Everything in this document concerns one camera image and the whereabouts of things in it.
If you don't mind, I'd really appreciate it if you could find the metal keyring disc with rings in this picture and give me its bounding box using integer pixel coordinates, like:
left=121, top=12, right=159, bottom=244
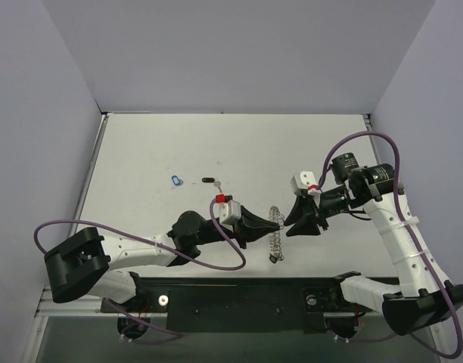
left=269, top=206, right=284, bottom=262

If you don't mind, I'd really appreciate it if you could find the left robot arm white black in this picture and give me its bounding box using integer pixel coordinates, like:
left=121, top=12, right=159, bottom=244
left=44, top=201, right=281, bottom=312

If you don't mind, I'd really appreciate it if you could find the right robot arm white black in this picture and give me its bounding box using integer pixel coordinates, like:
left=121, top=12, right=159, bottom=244
left=284, top=153, right=463, bottom=336

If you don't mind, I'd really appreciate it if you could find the black tag on keyring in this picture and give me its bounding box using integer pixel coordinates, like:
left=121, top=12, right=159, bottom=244
left=269, top=254, right=278, bottom=264

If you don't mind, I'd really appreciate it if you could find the black tag key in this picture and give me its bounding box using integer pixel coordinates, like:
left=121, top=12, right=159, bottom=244
left=201, top=177, right=222, bottom=194

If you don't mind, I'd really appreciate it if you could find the blue tag key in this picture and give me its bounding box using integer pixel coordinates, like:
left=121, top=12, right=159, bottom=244
left=171, top=175, right=184, bottom=189

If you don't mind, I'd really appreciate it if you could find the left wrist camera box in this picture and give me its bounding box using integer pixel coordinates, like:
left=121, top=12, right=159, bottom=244
left=215, top=194, right=242, bottom=226

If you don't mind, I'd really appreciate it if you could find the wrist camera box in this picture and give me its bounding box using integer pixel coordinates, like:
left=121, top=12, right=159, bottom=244
left=215, top=194, right=242, bottom=226
left=291, top=171, right=321, bottom=197

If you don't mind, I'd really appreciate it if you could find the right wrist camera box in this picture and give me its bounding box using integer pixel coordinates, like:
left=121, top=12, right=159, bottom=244
left=291, top=171, right=321, bottom=197

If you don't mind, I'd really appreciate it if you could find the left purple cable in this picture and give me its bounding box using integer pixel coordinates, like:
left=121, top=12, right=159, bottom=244
left=33, top=200, right=247, bottom=344

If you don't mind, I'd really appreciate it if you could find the purple cable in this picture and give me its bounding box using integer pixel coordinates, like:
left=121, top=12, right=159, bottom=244
left=33, top=200, right=247, bottom=344
left=317, top=130, right=463, bottom=358

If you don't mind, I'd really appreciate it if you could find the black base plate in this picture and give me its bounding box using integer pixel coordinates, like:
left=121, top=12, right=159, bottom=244
left=101, top=278, right=370, bottom=335

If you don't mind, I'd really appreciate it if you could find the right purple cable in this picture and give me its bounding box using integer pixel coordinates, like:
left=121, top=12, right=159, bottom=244
left=317, top=130, right=463, bottom=358

